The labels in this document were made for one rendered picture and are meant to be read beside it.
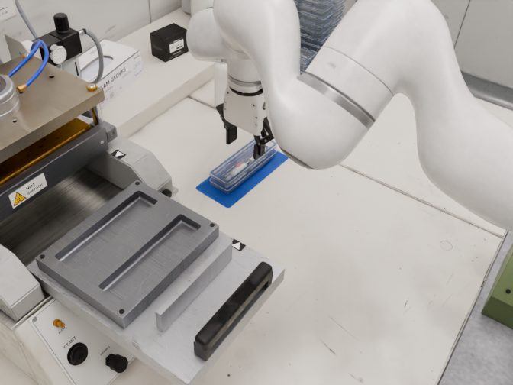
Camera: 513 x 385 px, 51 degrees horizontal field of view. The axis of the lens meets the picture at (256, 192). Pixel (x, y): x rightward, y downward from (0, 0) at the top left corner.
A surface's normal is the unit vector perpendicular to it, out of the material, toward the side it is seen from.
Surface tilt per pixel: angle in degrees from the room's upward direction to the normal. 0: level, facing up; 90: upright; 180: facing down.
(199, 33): 68
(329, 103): 50
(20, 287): 41
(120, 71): 87
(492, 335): 0
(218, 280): 0
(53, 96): 0
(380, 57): 58
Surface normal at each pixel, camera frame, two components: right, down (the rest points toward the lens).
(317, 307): 0.05, -0.73
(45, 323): 0.77, 0.07
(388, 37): -0.14, 0.09
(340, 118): 0.16, 0.28
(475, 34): -0.56, 0.55
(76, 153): 0.83, 0.42
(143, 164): 0.57, -0.28
